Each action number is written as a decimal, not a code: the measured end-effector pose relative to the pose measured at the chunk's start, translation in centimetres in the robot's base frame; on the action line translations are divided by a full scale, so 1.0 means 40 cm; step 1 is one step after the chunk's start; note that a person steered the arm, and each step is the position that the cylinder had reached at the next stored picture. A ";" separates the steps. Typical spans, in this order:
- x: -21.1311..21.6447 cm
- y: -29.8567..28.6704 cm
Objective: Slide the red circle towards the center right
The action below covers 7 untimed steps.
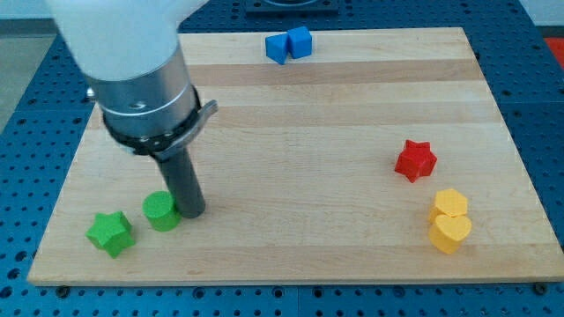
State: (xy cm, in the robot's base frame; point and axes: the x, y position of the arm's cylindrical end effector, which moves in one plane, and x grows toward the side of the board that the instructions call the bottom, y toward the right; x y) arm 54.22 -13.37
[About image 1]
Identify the red star block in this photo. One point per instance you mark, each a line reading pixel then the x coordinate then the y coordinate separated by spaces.
pixel 415 160

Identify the blue triangle block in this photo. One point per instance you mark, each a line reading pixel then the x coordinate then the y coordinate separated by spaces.
pixel 276 48

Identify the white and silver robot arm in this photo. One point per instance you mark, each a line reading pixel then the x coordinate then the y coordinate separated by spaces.
pixel 131 56

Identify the yellow hexagon block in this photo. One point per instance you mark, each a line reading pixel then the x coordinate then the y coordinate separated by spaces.
pixel 448 202

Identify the green cylinder block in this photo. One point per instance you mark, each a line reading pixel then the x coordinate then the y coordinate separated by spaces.
pixel 160 210

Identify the blue cube block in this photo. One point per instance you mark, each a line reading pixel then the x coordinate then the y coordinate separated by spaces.
pixel 300 42

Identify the green star block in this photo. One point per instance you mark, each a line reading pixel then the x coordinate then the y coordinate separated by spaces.
pixel 111 233

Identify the wooden board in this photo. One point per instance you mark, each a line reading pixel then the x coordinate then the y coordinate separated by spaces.
pixel 297 169

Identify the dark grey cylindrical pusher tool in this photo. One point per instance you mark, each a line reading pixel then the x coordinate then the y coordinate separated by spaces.
pixel 182 183

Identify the yellow heart block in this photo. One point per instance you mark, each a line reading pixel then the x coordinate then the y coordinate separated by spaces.
pixel 448 233

